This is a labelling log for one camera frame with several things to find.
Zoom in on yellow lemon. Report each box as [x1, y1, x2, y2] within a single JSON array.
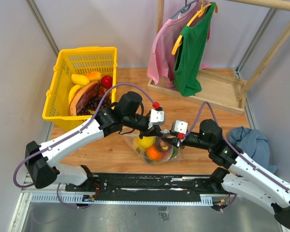
[[137, 136, 155, 149]]

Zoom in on clear zip top bag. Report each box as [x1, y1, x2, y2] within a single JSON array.
[[124, 132, 181, 164]]

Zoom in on small orange fruit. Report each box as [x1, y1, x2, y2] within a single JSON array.
[[146, 145, 163, 161]]

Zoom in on pink orange peach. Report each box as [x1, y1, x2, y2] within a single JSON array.
[[132, 137, 143, 153]]

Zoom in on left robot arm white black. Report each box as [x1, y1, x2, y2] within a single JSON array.
[[25, 91, 165, 191]]

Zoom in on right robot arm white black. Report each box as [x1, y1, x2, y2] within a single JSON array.
[[164, 119, 290, 230]]

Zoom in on pink shirt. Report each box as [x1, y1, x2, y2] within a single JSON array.
[[147, 1, 201, 90]]

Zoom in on small red cherry tomatoes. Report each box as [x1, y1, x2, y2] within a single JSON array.
[[98, 88, 106, 98]]

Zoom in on dark purple grape bunch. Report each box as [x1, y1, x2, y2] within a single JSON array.
[[77, 97, 111, 116]]

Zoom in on red apple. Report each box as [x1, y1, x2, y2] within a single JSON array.
[[101, 75, 113, 89]]

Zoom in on wooden clothes rack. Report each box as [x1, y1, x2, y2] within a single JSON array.
[[147, 0, 290, 115]]

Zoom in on blue crumpled cloth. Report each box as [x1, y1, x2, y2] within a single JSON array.
[[228, 127, 278, 174]]

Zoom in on orange yellow peach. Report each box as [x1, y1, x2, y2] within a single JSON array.
[[86, 71, 103, 82]]

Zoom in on green shirt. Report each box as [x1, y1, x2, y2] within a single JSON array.
[[173, 2, 216, 97]]

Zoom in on yellow banana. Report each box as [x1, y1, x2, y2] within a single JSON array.
[[68, 85, 83, 104]]

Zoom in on yellow mango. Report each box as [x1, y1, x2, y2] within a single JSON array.
[[71, 74, 90, 86]]

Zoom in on yellow plastic basket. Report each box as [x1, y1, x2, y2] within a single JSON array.
[[42, 46, 117, 131]]

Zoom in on yellow clothes hanger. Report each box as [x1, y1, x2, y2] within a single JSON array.
[[171, 0, 218, 55]]

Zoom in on grey clothes hanger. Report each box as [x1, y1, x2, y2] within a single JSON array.
[[170, 0, 198, 19]]

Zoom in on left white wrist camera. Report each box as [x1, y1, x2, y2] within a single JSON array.
[[148, 109, 165, 129]]

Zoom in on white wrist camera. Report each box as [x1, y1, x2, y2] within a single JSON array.
[[148, 109, 165, 129], [171, 120, 188, 135]]

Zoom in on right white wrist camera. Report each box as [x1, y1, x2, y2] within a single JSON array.
[[171, 120, 188, 135]]

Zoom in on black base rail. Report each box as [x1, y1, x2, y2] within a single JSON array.
[[65, 173, 228, 205]]

